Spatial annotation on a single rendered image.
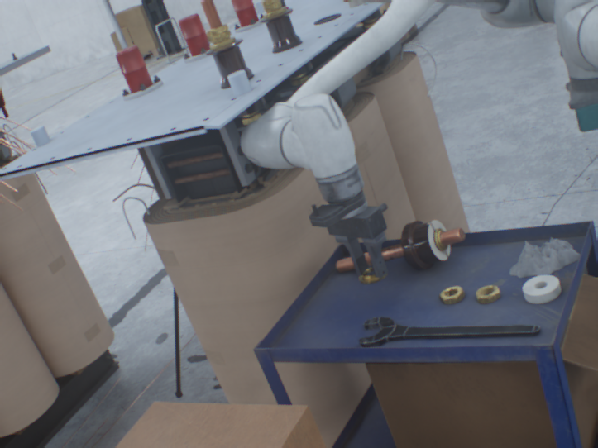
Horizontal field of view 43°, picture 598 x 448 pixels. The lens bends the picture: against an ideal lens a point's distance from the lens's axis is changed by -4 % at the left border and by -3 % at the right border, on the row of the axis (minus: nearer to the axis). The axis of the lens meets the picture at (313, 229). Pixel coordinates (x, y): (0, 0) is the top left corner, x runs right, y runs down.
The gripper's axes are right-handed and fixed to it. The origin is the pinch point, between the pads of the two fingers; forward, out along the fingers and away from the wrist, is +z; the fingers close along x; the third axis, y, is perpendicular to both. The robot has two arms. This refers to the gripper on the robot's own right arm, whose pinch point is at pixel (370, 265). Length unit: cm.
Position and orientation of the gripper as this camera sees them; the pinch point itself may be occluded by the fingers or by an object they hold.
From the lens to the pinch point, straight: 166.4
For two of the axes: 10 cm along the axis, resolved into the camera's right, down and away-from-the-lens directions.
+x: -6.6, -0.7, 7.5
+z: 3.3, 8.7, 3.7
